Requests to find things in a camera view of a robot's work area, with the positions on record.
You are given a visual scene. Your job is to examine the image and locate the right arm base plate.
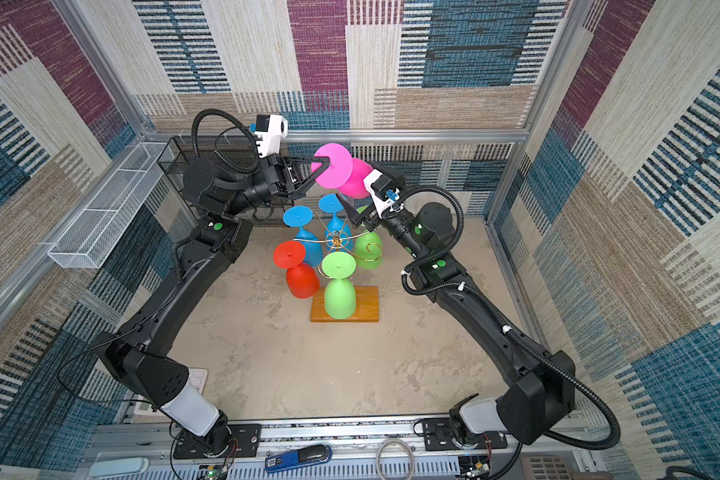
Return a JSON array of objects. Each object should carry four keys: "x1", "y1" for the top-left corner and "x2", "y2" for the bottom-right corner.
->
[{"x1": 413, "y1": 417, "x2": 509, "y2": 451}]

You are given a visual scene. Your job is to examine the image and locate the gold wire glass rack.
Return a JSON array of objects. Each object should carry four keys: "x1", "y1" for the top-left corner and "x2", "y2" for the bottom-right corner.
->
[{"x1": 283, "y1": 206, "x2": 383, "y2": 279}]

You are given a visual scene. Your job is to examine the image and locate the back blue wine glass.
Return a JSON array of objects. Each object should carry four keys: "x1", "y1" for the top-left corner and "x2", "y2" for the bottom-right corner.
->
[{"x1": 318, "y1": 194, "x2": 352, "y2": 253}]

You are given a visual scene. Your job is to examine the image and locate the black mesh shelf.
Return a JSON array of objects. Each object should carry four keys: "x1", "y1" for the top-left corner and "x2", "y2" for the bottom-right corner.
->
[{"x1": 158, "y1": 137, "x2": 297, "y2": 225}]

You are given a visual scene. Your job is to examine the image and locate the magenta wine glass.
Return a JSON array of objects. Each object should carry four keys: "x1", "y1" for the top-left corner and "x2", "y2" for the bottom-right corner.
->
[{"x1": 314, "y1": 143, "x2": 373, "y2": 199}]

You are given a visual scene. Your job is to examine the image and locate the aluminium mounting rail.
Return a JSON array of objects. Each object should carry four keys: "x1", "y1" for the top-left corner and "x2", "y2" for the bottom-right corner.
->
[{"x1": 75, "y1": 414, "x2": 606, "y2": 479}]

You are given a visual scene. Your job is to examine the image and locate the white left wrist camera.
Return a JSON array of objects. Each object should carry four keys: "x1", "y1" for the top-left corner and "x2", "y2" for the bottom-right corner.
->
[{"x1": 251, "y1": 114, "x2": 289, "y2": 158}]

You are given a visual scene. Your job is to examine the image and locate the white pink calculator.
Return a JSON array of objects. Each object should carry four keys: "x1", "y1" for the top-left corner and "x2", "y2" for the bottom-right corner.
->
[{"x1": 133, "y1": 368, "x2": 208, "y2": 417}]

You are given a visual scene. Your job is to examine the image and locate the grey coiled cable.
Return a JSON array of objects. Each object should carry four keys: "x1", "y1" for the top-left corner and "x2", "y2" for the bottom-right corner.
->
[{"x1": 376, "y1": 438, "x2": 417, "y2": 480}]

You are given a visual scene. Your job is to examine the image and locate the white wire basket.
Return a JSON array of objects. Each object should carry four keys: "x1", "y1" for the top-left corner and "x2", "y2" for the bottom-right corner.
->
[{"x1": 48, "y1": 142, "x2": 165, "y2": 269}]

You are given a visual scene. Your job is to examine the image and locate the light blue flat device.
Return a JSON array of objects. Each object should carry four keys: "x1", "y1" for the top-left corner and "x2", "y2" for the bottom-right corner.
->
[{"x1": 88, "y1": 457, "x2": 150, "y2": 479}]

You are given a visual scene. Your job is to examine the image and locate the wooden rack base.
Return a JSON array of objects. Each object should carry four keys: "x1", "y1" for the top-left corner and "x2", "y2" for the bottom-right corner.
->
[{"x1": 310, "y1": 286, "x2": 380, "y2": 323}]

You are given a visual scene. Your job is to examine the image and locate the blue black stapler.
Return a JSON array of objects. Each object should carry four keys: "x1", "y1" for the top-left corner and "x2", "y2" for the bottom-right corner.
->
[{"x1": 264, "y1": 444, "x2": 333, "y2": 475}]

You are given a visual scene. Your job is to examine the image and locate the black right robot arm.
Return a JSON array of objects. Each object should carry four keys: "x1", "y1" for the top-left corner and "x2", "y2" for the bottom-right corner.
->
[{"x1": 340, "y1": 186, "x2": 622, "y2": 450}]

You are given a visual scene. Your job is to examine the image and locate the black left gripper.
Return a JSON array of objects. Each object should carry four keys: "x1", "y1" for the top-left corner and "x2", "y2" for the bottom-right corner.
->
[{"x1": 225, "y1": 165, "x2": 327, "y2": 225}]

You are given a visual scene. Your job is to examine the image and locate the back green wine glass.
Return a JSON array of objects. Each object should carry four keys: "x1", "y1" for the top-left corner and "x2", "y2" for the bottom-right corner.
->
[{"x1": 354, "y1": 231, "x2": 383, "y2": 270}]

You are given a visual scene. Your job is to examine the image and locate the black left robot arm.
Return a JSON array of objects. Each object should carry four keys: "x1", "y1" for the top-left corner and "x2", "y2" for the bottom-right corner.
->
[{"x1": 88, "y1": 108, "x2": 330, "y2": 458}]

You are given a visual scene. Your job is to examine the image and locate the left blue wine glass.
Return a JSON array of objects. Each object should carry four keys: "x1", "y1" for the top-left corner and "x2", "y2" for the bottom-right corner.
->
[{"x1": 283, "y1": 205, "x2": 323, "y2": 268}]

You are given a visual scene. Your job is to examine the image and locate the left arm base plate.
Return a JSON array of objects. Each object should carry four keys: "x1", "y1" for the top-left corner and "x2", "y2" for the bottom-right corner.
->
[{"x1": 171, "y1": 424, "x2": 261, "y2": 460}]

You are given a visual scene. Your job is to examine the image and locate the front green wine glass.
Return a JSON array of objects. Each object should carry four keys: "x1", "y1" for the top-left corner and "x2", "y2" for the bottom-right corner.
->
[{"x1": 321, "y1": 251, "x2": 357, "y2": 320}]

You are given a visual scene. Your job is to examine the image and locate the blue wine glass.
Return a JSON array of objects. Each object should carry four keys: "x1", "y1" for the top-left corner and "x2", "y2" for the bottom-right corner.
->
[
  {"x1": 283, "y1": 205, "x2": 323, "y2": 268},
  {"x1": 318, "y1": 194, "x2": 352, "y2": 253}
]

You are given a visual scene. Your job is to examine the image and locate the green wine glass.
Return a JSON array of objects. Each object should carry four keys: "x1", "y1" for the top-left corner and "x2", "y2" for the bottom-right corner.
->
[
  {"x1": 321, "y1": 251, "x2": 357, "y2": 320},
  {"x1": 354, "y1": 231, "x2": 383, "y2": 270}
]

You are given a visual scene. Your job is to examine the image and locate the red wine glass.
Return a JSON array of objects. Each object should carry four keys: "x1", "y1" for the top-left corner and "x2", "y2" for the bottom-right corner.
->
[{"x1": 273, "y1": 240, "x2": 320, "y2": 299}]

